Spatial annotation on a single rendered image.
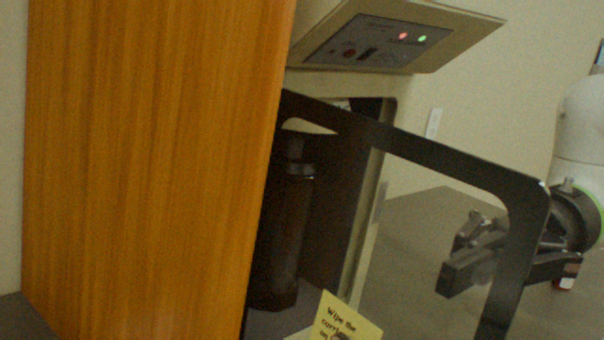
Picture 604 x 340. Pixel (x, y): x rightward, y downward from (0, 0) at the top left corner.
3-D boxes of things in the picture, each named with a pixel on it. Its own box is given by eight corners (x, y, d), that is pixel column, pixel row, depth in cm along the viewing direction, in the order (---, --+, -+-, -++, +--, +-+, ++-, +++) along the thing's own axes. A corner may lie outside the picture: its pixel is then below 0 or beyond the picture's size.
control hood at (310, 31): (256, 60, 57) (272, -39, 54) (418, 70, 81) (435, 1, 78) (339, 88, 50) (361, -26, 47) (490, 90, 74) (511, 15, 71)
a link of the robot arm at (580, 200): (584, 275, 67) (514, 244, 73) (617, 187, 64) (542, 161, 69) (568, 288, 63) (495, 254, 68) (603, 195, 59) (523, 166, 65)
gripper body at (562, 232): (521, 186, 66) (488, 197, 59) (593, 213, 60) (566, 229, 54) (503, 243, 68) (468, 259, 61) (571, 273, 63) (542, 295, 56)
